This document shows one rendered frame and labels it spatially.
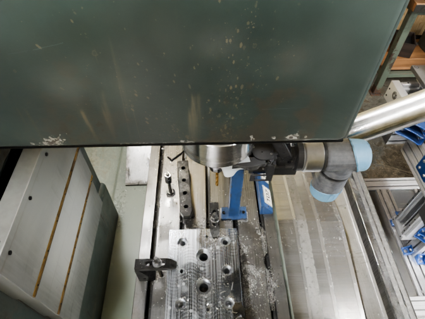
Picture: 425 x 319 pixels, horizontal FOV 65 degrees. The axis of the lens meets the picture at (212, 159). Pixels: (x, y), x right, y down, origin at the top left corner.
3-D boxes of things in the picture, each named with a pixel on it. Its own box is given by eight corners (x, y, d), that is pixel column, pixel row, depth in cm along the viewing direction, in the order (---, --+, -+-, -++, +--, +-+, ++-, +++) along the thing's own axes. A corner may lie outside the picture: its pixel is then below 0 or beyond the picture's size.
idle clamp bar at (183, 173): (189, 169, 142) (188, 159, 137) (193, 224, 125) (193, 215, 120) (177, 170, 142) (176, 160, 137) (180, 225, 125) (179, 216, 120)
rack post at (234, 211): (245, 207, 130) (252, 159, 107) (246, 219, 127) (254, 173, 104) (220, 207, 130) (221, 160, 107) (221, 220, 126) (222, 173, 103)
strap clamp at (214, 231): (217, 216, 127) (218, 195, 116) (219, 249, 119) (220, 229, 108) (209, 216, 127) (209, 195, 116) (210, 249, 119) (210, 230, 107)
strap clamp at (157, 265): (179, 270, 114) (175, 252, 103) (178, 280, 112) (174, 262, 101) (140, 271, 114) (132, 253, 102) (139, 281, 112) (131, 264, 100)
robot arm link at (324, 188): (331, 170, 93) (344, 144, 85) (341, 205, 86) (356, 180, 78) (303, 170, 93) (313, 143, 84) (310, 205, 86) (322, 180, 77)
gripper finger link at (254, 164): (233, 174, 71) (272, 166, 72) (234, 169, 70) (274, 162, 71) (227, 157, 74) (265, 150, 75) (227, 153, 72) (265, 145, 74)
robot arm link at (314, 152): (327, 157, 71) (319, 130, 76) (306, 157, 71) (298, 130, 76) (317, 178, 77) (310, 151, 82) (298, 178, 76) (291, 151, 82)
